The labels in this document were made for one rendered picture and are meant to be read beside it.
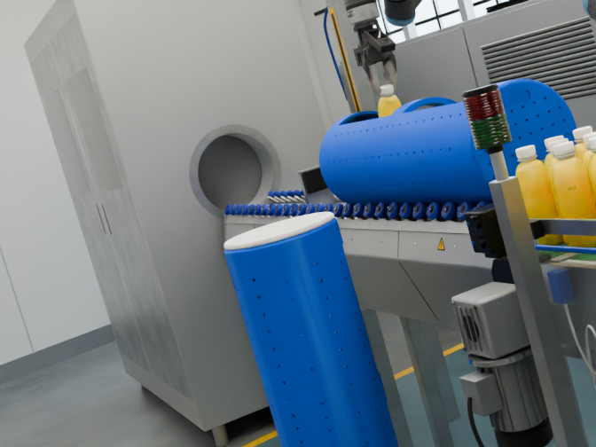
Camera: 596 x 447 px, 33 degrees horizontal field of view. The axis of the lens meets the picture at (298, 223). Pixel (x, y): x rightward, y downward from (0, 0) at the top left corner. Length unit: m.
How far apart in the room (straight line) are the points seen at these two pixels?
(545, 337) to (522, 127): 0.66
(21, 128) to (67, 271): 1.03
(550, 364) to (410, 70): 3.38
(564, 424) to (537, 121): 0.77
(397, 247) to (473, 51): 2.07
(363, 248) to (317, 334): 0.63
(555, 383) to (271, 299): 0.78
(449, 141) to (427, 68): 2.63
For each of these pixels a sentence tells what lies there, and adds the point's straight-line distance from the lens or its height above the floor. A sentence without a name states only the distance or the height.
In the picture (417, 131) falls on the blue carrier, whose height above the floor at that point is 1.17.
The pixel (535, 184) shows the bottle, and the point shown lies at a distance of 2.06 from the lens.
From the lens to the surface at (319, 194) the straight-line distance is 3.44.
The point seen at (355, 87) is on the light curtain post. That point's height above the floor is 1.30.
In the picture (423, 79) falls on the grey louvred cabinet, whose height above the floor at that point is 1.24.
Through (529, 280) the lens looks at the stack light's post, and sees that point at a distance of 1.76.
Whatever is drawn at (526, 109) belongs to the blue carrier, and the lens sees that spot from 2.31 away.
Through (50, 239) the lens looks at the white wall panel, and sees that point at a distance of 7.13.
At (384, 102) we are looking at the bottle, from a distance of 2.91.
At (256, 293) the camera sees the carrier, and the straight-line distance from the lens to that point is 2.35.
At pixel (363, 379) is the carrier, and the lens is 2.41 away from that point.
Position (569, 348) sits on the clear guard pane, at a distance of 1.92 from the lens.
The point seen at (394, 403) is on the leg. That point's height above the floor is 0.31.
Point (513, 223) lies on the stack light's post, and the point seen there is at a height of 1.03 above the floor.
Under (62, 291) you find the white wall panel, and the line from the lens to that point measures 7.16.
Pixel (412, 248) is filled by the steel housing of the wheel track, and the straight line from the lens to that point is 2.64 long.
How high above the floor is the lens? 1.33
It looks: 7 degrees down
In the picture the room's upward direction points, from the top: 16 degrees counter-clockwise
